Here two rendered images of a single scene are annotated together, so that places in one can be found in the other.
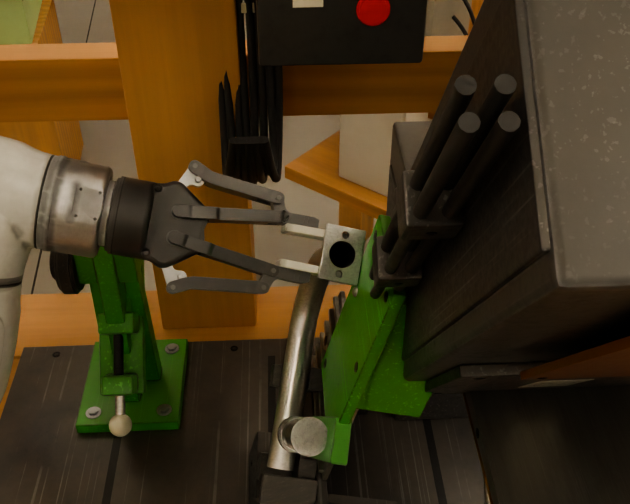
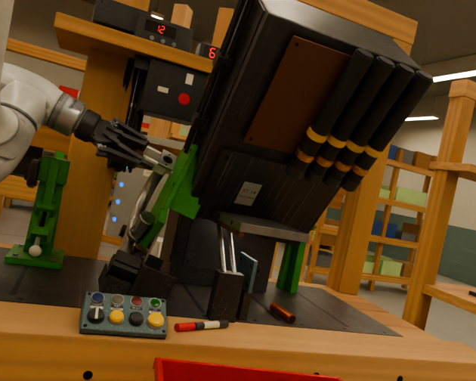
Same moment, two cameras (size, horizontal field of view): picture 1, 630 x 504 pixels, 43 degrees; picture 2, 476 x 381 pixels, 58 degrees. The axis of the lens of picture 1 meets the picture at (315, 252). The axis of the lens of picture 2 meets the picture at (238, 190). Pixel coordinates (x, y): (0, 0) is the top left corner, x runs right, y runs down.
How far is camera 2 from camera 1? 71 cm
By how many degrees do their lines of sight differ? 41
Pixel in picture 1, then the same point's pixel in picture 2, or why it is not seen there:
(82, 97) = (46, 137)
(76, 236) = (69, 115)
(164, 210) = (102, 125)
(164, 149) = (82, 154)
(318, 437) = (151, 218)
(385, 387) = (183, 198)
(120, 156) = not seen: outside the picture
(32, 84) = not seen: hidden behind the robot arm
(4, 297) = (31, 128)
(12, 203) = (50, 94)
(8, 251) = (41, 110)
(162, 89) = not seen: hidden behind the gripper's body
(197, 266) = (78, 218)
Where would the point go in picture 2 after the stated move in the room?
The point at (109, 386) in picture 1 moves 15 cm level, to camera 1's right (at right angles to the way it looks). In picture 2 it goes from (35, 229) to (99, 239)
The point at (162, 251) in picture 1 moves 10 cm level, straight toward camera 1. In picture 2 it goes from (99, 137) to (109, 137)
